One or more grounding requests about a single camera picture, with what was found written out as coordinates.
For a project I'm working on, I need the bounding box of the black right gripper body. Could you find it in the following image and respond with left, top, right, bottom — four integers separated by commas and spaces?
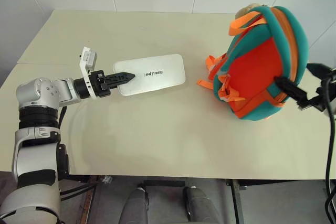
297, 76, 336, 112

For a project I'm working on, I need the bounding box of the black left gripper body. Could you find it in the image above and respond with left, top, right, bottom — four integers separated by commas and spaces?
90, 69, 112, 99

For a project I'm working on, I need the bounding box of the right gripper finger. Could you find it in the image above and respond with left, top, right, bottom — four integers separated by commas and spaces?
274, 76, 308, 102
306, 62, 330, 79

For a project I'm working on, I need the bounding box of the white box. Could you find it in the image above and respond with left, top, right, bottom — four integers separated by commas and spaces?
112, 54, 186, 97

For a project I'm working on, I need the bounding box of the orange and teal backpack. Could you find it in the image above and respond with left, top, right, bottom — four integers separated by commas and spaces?
196, 5, 311, 121

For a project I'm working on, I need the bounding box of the beige round object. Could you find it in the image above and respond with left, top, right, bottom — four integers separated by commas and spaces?
235, 3, 259, 18

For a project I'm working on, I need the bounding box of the black table crossbar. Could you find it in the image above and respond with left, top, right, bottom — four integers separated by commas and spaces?
142, 179, 186, 189

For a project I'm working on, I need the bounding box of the dark grey rounded shape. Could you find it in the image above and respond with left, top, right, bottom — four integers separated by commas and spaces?
121, 186, 151, 224
182, 185, 220, 224

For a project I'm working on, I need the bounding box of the black metal table leg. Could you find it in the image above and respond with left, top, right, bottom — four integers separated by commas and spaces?
230, 179, 249, 224

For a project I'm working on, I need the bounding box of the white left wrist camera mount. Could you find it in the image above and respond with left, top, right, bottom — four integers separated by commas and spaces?
78, 47, 99, 100

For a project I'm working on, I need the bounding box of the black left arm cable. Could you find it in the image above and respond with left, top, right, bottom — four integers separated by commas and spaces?
58, 105, 68, 131

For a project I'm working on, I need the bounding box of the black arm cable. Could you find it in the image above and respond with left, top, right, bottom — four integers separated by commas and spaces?
320, 77, 336, 224
58, 105, 68, 131

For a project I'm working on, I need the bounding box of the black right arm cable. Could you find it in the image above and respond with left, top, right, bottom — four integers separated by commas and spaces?
320, 77, 336, 224

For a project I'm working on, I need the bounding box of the black table frame strut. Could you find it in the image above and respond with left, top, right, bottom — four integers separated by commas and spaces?
59, 175, 99, 224

